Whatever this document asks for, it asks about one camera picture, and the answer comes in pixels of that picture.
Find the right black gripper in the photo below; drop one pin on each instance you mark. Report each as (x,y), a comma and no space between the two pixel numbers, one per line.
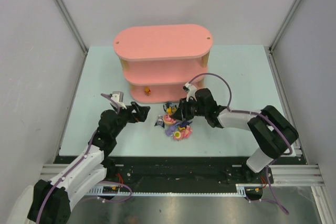
(186,110)

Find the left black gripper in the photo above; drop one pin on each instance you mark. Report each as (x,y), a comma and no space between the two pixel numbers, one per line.
(134,113)

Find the pink bear strawberry figurine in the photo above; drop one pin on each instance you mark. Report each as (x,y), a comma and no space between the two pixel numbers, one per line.
(168,120)

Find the black purple-bow imp figurine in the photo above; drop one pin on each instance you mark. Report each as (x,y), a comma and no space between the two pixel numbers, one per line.
(160,121)

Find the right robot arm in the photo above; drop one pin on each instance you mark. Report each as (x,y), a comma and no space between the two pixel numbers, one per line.
(273,133)

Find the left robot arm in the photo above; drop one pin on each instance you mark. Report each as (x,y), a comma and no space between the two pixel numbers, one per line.
(54,200)

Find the pink three-tier shelf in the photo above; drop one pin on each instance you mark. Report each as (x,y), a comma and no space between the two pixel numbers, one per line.
(163,58)

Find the yellow mouse dragon-costume figurine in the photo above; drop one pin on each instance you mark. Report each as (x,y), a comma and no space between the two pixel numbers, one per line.
(169,108)

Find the yellow mouse navy-hood figurine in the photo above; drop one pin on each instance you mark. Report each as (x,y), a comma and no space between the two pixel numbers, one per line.
(183,125)

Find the yellow bear figurine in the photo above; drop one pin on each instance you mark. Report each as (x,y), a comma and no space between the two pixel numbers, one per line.
(147,91)

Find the purple bunny figurine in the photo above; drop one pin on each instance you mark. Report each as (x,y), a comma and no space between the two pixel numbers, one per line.
(170,130)

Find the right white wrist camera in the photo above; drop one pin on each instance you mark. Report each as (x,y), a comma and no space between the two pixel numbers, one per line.
(190,90)

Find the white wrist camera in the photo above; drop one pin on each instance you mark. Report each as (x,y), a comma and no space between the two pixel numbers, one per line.
(117,99)
(190,90)

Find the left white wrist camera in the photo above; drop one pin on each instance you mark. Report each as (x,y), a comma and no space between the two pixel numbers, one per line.
(117,99)

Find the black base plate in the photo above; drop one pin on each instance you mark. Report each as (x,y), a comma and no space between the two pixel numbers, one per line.
(184,184)

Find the grey slotted cable duct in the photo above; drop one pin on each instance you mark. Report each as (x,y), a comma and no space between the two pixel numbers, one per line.
(236,190)

